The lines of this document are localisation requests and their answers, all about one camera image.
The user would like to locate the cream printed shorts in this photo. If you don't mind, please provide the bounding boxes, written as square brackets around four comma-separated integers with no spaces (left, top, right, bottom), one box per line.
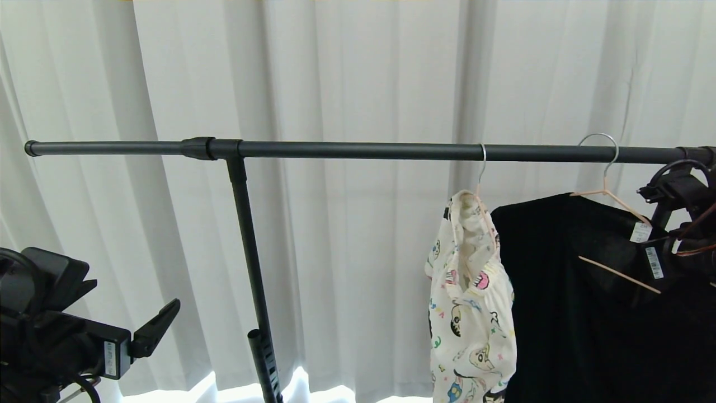
[425,190,517,403]

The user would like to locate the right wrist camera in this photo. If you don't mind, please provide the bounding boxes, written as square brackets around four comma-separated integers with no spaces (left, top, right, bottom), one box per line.
[637,167,716,231]

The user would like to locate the white curtain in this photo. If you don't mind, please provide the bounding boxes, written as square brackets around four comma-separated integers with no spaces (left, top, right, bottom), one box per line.
[0,0,716,403]

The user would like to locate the black garment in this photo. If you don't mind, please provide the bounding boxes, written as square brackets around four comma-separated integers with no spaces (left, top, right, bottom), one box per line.
[491,193,716,403]

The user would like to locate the pink clothes hanger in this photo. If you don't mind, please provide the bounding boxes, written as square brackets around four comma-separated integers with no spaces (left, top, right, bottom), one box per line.
[569,133,662,295]
[474,143,488,198]

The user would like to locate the black clothes rack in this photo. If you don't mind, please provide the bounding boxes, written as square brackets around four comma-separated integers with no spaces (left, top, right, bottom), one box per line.
[24,137,716,403]

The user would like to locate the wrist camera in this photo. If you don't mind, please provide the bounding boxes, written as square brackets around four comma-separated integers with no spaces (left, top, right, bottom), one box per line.
[637,167,716,231]
[0,247,98,322]

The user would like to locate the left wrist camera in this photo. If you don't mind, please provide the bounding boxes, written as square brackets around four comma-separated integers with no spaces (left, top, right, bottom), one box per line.
[0,247,98,322]

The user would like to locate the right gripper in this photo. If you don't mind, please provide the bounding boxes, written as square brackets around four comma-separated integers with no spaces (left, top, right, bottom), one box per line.
[640,235,716,283]

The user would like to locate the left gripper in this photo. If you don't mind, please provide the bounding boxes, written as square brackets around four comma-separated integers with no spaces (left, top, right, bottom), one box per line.
[0,298,182,387]

